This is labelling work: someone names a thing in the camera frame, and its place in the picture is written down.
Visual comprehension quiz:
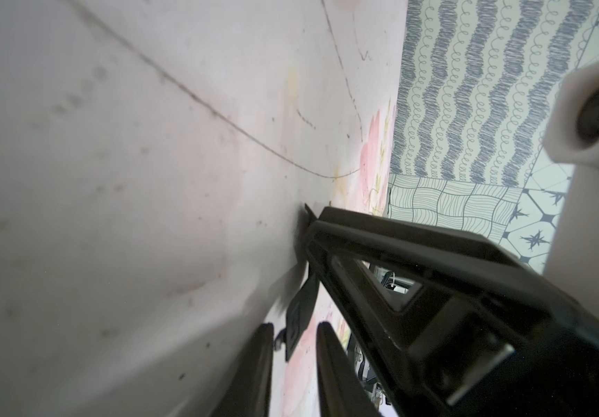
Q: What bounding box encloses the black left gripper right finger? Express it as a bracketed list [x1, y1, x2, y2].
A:
[316, 321, 380, 416]

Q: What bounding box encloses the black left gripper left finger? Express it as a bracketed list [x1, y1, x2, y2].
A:
[212, 323, 274, 417]

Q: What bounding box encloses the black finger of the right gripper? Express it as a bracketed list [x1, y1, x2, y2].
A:
[304, 207, 599, 416]

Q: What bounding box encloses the silver laptop with black keyboard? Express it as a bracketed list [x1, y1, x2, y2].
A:
[0, 1, 407, 416]

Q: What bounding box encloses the pink floral table mat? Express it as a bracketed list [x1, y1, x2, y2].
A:
[270, 99, 397, 416]

